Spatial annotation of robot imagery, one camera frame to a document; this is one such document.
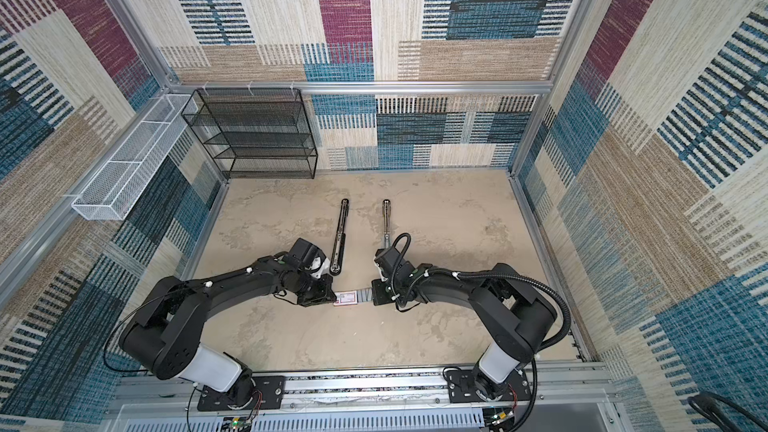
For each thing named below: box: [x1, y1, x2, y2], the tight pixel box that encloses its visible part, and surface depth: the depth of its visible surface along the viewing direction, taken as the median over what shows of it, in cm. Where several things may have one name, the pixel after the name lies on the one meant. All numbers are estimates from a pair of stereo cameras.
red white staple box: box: [333, 290, 358, 306], surface depth 89 cm
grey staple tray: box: [356, 287, 373, 303], surface depth 91 cm
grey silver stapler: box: [382, 199, 391, 249], surface depth 106 cm
